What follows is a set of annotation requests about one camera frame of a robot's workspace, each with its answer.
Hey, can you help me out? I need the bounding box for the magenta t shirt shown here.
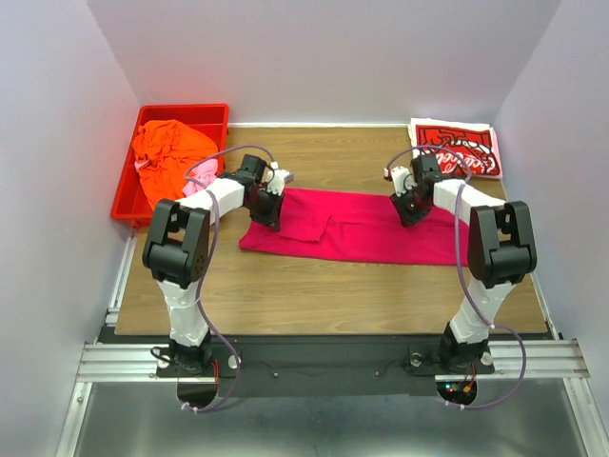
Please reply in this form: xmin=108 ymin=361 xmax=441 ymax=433
xmin=239 ymin=188 xmax=457 ymax=266

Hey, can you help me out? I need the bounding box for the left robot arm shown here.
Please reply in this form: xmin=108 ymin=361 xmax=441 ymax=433
xmin=143 ymin=154 xmax=293 ymax=376

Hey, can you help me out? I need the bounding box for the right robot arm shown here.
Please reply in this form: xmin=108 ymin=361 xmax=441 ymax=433
xmin=383 ymin=146 xmax=538 ymax=371

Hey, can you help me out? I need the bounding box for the light pink t shirt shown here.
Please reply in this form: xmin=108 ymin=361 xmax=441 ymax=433
xmin=134 ymin=158 xmax=220 ymax=204

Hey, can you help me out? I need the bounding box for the folded white t shirt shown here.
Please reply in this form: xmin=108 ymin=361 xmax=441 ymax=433
xmin=407 ymin=118 xmax=497 ymax=153

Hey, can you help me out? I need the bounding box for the folded red coca-cola t shirt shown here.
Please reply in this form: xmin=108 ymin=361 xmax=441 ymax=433
xmin=436 ymin=138 xmax=502 ymax=179

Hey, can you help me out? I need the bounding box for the orange t shirt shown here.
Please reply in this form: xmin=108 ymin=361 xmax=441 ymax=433
xmin=131 ymin=120 xmax=219 ymax=209

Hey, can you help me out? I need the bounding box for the red plastic bin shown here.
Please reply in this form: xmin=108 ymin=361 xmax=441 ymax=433
xmin=110 ymin=103 xmax=230 ymax=228

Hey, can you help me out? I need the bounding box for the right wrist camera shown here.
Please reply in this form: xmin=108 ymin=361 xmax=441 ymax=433
xmin=383 ymin=166 xmax=417 ymax=196

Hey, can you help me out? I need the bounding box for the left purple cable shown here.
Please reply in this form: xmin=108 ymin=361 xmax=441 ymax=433
xmin=178 ymin=145 xmax=282 ymax=414

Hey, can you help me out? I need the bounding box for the purple cable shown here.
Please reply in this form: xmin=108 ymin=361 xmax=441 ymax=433
xmin=383 ymin=145 xmax=528 ymax=410
xmin=178 ymin=145 xmax=282 ymax=414

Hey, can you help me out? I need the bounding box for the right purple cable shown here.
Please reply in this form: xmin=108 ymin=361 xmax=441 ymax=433
xmin=383 ymin=145 xmax=528 ymax=410

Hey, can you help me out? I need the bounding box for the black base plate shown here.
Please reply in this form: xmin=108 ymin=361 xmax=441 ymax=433
xmin=155 ymin=334 xmax=495 ymax=399

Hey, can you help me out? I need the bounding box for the aluminium frame rail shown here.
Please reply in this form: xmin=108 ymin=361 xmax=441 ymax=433
xmin=57 ymin=236 xmax=605 ymax=456

